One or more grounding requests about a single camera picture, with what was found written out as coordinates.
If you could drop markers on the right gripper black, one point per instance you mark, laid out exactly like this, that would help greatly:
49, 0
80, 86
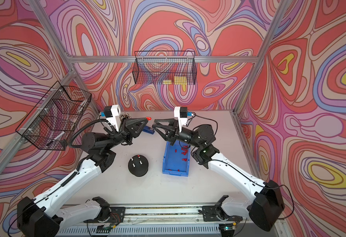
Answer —
172, 135

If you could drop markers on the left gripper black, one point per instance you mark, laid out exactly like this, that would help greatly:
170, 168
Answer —
129, 132

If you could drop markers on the blue plastic bin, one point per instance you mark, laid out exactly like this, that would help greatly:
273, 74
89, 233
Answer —
176, 159

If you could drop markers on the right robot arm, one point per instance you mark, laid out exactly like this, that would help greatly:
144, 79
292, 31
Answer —
264, 205

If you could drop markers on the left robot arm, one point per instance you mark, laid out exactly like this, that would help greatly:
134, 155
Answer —
44, 215

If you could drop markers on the black round screw base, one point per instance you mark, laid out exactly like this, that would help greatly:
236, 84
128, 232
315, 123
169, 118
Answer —
138, 166

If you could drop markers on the blue black stapler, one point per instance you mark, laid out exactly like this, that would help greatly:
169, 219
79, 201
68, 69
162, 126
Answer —
148, 130

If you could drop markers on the metal pen cup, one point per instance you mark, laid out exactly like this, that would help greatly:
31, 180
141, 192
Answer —
125, 116

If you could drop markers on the yellow sticky note pad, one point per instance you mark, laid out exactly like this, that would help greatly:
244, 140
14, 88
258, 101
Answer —
180, 80

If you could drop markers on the white marker in basket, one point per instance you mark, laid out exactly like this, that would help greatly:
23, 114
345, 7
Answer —
55, 139

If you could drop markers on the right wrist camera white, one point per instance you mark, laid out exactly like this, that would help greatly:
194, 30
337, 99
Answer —
182, 114

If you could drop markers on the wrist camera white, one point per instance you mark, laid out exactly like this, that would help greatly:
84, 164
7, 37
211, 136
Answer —
112, 115
182, 114

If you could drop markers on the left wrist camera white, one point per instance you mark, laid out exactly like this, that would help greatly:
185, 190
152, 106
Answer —
112, 115

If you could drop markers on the black wire basket back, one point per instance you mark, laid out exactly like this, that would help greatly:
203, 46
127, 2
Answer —
158, 67

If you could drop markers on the black wire basket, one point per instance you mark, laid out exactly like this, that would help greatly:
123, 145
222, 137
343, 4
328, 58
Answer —
158, 67
59, 109

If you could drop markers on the black wire basket left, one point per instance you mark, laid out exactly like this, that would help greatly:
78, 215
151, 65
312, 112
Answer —
59, 109

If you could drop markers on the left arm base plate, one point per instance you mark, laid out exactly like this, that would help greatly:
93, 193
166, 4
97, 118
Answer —
114, 215

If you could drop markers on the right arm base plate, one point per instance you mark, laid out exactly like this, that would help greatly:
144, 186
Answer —
212, 213

